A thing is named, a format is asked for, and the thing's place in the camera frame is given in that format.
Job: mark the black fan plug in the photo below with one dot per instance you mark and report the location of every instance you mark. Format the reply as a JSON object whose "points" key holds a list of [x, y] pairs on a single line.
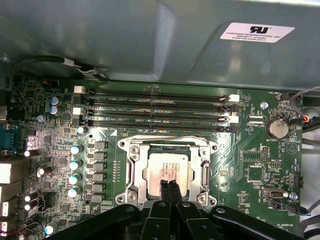
{"points": [[296, 209]]}

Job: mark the green motherboard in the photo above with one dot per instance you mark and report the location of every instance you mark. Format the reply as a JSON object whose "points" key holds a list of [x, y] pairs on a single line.
{"points": [[250, 140]]}

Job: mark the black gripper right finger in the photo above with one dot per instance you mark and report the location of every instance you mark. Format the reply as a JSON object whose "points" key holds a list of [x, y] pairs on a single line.
{"points": [[190, 225]]}

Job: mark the CPU socket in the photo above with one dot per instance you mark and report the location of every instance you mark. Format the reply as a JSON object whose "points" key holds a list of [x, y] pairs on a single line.
{"points": [[121, 143]]}

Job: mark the thin metal locking lever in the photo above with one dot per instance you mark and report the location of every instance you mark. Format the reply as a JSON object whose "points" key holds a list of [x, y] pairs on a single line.
{"points": [[129, 172], [208, 175]]}

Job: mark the silver blue capacitor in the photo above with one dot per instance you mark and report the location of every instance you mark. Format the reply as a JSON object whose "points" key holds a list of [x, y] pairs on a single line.
{"points": [[76, 149], [55, 100], [74, 179], [41, 118], [75, 165], [54, 110], [82, 130], [73, 192]]}

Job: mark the white printed label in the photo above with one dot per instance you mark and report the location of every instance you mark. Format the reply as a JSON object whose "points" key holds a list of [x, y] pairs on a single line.
{"points": [[257, 32]]}

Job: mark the silver green CPU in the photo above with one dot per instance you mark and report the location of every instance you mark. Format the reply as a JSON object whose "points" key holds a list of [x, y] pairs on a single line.
{"points": [[170, 162]]}

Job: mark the silver board screw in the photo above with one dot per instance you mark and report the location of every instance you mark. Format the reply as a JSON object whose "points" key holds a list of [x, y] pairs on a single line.
{"points": [[264, 105], [293, 195]]}

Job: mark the black silver-capped capacitor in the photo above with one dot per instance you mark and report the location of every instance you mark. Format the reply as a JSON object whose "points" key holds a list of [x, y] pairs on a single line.
{"points": [[31, 153], [31, 197], [44, 171], [30, 207]]}

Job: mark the empty black RAM slot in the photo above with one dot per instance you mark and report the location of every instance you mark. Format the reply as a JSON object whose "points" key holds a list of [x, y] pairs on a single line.
{"points": [[175, 115], [175, 96], [175, 125], [175, 105]]}

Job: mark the grey open PC case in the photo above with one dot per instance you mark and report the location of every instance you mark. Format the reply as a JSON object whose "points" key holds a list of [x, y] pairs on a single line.
{"points": [[125, 37]]}

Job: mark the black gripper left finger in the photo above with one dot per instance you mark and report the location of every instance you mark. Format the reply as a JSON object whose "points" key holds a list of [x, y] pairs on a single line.
{"points": [[155, 222]]}

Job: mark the silver coin battery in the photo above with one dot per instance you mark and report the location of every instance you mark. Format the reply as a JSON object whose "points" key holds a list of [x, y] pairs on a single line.
{"points": [[278, 128]]}

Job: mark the grey board header connector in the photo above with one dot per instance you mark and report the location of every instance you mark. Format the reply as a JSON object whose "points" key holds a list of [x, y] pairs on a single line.
{"points": [[274, 193]]}

